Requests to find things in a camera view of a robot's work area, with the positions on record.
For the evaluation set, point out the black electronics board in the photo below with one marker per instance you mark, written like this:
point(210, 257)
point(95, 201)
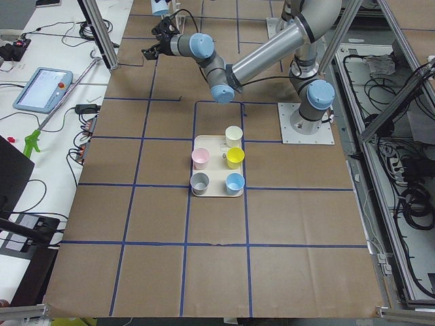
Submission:
point(15, 52)

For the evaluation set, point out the aluminium frame post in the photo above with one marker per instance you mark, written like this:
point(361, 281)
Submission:
point(94, 19)

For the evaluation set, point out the cream serving tray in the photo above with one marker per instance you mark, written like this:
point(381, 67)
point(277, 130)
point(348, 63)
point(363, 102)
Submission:
point(217, 168)

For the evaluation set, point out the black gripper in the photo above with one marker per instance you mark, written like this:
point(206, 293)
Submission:
point(165, 44)

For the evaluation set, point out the pink plastic cup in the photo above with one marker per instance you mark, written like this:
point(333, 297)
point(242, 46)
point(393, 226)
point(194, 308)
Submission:
point(200, 158)

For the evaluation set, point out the light blue plastic cup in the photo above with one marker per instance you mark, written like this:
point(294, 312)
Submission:
point(159, 7)

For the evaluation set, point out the grey plastic cup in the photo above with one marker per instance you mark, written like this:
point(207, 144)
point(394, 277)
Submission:
point(199, 183)

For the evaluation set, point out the white wire cup rack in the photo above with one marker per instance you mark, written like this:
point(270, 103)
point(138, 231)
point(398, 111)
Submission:
point(171, 8)

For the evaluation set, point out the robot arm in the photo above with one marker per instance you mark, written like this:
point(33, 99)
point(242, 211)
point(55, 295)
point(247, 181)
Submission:
point(306, 22)

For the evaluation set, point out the green handled reach grabber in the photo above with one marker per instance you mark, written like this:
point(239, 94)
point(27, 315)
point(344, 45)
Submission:
point(32, 139)

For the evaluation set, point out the cream plastic cup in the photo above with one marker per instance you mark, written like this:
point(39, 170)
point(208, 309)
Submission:
point(233, 135)

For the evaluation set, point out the yellow plastic cup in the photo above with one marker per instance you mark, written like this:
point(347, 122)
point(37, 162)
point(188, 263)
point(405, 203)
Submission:
point(235, 157)

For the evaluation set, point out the blue teach pendant tablet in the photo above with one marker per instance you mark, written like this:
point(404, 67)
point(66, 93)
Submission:
point(44, 90)

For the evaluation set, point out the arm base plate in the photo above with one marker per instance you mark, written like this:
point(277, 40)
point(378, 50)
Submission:
point(297, 131)
point(274, 27)

